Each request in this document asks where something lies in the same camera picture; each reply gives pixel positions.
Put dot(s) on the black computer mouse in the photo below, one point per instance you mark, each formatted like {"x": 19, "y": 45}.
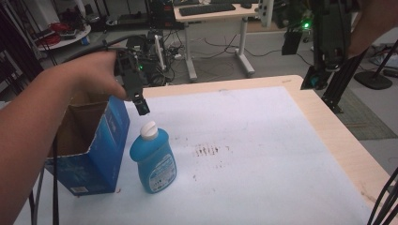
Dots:
{"x": 246, "y": 5}

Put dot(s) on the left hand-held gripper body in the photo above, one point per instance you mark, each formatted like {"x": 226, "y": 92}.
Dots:
{"x": 130, "y": 70}

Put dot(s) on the black round stand base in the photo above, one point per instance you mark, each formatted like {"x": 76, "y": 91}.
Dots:
{"x": 374, "y": 79}

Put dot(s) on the person's left hand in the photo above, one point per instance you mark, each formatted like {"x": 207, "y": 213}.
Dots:
{"x": 90, "y": 73}

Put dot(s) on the blue cardboard box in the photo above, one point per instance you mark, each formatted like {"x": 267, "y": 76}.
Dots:
{"x": 103, "y": 150}

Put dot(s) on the person's right hand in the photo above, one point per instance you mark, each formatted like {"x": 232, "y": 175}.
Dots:
{"x": 372, "y": 22}

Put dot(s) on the round white table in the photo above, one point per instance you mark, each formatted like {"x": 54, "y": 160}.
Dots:
{"x": 70, "y": 39}

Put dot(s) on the blue bottle with white cap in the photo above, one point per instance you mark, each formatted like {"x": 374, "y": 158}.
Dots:
{"x": 155, "y": 162}

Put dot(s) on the black metal stand leg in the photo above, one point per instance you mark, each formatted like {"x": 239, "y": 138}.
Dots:
{"x": 342, "y": 84}

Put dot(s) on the black keyboard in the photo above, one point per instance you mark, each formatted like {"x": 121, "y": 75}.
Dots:
{"x": 206, "y": 9}

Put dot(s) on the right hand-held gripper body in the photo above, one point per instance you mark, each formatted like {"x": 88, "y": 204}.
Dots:
{"x": 331, "y": 31}

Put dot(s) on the white desk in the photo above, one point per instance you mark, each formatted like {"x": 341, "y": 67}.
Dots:
{"x": 216, "y": 18}

